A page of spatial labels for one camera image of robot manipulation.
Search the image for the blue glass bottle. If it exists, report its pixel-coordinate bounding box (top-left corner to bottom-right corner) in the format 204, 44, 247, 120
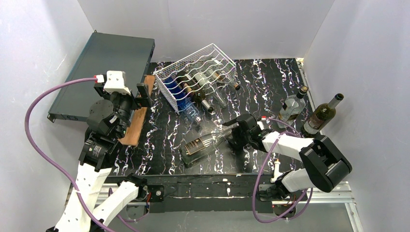
163, 77, 202, 125

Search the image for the dark green wine bottle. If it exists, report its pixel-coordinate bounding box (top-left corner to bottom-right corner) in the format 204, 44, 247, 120
175, 71, 214, 113

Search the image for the olive wine bottle far right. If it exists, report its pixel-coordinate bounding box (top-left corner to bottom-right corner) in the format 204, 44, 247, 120
301, 93, 344, 137

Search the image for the clear short bottle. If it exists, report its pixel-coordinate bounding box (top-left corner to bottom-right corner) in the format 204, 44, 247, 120
194, 72, 227, 108

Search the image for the clear round bottle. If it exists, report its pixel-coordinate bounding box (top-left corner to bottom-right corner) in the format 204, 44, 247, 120
179, 128, 233, 168

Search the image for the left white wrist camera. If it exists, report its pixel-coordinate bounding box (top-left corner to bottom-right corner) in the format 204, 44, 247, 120
94, 71, 131, 95

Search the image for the brown wooden board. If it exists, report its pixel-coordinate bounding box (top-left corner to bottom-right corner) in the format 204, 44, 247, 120
118, 74, 156, 147

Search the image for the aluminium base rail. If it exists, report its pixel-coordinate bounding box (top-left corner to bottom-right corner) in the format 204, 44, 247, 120
64, 181, 365, 232

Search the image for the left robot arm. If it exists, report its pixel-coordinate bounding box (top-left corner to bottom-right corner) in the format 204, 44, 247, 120
48, 82, 149, 232

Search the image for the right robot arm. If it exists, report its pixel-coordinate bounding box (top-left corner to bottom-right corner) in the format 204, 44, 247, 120
223, 114, 352, 223

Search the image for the clear bottle in rack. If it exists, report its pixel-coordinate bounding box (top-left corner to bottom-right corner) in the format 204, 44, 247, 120
204, 59, 241, 91

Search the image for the clear square liquor bottle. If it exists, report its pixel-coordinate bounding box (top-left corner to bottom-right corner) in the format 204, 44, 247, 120
278, 86, 308, 126

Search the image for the dark grey flat box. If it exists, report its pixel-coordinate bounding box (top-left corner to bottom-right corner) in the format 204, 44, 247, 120
47, 32, 155, 122

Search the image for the white wire wine rack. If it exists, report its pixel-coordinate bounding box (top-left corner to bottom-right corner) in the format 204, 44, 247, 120
154, 43, 239, 95

